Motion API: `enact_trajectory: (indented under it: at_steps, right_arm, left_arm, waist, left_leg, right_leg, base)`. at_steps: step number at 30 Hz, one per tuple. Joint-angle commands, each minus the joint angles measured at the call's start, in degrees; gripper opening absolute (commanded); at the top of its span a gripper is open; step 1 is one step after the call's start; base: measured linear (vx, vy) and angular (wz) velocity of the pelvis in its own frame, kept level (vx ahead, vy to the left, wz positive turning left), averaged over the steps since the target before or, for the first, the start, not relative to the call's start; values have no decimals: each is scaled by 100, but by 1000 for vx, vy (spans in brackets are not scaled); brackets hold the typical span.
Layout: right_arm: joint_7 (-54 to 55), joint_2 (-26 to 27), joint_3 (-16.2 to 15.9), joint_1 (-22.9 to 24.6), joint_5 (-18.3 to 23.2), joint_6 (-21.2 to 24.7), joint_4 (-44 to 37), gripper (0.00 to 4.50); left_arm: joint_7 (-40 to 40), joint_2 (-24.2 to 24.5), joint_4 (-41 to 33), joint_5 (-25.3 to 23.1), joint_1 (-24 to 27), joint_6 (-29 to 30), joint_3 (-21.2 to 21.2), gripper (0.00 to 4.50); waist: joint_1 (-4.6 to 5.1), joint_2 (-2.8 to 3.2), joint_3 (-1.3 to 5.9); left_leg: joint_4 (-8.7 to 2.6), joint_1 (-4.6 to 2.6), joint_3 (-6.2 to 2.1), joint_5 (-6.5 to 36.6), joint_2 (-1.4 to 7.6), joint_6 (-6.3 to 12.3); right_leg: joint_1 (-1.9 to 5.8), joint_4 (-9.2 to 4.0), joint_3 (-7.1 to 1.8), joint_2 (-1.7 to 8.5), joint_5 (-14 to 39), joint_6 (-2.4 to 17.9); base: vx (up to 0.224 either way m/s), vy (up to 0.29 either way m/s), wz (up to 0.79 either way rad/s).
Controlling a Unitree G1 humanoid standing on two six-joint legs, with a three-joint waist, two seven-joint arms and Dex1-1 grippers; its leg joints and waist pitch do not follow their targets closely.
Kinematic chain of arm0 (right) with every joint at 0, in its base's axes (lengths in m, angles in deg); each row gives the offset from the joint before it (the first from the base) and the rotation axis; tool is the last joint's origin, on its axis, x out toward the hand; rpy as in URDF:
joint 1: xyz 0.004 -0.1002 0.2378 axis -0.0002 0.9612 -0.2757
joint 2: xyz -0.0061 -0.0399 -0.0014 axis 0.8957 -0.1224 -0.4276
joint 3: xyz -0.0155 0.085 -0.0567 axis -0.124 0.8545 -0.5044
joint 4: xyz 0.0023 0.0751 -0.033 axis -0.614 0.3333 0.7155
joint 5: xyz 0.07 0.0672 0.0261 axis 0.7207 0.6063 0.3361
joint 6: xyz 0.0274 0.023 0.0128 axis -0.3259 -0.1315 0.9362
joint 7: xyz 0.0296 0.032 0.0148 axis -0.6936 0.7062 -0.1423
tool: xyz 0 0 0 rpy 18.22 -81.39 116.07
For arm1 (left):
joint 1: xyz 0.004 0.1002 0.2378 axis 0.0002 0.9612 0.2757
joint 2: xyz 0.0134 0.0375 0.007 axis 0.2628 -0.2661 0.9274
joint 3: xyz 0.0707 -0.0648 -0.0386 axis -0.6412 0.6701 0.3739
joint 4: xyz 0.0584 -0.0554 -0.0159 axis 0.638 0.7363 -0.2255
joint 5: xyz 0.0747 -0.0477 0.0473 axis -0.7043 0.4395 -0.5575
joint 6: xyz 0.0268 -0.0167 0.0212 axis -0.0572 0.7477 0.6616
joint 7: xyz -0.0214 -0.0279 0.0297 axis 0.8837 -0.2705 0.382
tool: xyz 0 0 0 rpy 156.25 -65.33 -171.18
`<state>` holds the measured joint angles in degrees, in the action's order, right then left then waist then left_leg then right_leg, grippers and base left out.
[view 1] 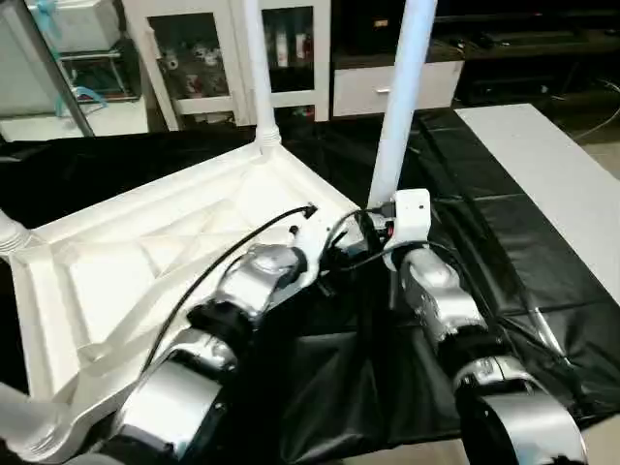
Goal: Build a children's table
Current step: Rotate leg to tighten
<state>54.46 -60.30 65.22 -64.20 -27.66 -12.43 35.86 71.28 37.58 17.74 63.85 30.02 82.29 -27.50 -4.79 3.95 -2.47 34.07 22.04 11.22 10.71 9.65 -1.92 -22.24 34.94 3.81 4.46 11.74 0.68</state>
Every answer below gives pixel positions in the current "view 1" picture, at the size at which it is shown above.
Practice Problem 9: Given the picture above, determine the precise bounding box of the black box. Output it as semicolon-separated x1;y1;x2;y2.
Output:
356;14;403;57

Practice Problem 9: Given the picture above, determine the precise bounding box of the white glass door cabinet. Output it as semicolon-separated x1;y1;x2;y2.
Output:
123;0;333;130

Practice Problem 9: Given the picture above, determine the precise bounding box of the black shiny table mat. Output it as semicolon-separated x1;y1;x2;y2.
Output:
0;110;620;447

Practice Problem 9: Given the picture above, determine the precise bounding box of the glass tank metal frame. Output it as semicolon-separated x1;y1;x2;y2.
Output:
57;38;144;106

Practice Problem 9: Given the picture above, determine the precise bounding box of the light blue plastic stool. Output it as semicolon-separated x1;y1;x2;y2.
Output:
55;86;110;117

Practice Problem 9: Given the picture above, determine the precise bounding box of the white side table board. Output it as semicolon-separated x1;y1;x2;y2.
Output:
452;104;620;304

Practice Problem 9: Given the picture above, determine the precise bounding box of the white drawer unit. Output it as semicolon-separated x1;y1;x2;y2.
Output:
331;60;464;117

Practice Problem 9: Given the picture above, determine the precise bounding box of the white floor cable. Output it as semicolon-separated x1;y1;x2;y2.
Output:
573;79;620;141

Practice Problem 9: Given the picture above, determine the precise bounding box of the white plastic table top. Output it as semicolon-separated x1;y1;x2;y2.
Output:
9;142;364;465

